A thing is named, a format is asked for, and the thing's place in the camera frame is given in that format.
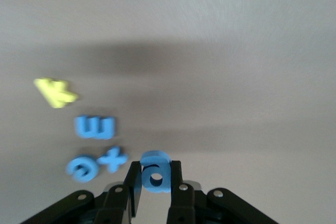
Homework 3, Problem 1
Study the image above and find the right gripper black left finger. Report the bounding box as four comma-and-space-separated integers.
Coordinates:
19, 161, 144, 224

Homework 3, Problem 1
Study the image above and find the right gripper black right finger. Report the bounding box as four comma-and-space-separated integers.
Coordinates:
167, 159, 279, 224

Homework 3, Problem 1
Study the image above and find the blue foam letter a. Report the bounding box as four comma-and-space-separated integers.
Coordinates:
140, 150, 172, 195

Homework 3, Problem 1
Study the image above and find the blue foam plus sign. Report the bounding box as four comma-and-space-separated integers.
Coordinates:
97, 145, 130, 174

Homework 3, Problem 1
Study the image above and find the blue foam letter e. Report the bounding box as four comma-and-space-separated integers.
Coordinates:
65, 154, 101, 184

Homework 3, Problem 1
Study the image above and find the blue foam letter m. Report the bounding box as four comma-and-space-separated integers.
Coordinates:
74, 114, 117, 141

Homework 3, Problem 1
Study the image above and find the yellow foam letter k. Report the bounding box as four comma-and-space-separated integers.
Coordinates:
33, 77, 80, 109

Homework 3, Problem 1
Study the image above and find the brown table cover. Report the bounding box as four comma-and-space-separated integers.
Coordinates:
0, 0, 336, 224

